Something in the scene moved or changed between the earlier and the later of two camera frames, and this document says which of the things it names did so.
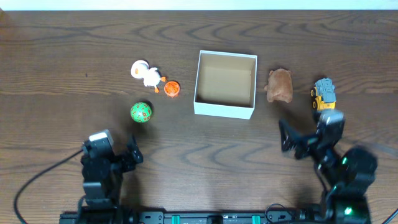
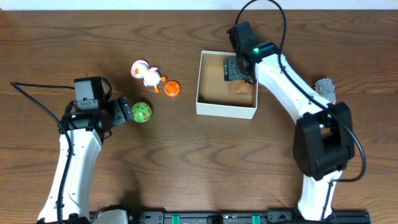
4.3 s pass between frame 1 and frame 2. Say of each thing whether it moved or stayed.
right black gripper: moved
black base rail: stayed
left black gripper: moved
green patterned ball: stayed
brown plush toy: moved
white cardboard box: stayed
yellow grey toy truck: stayed
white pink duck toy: stayed
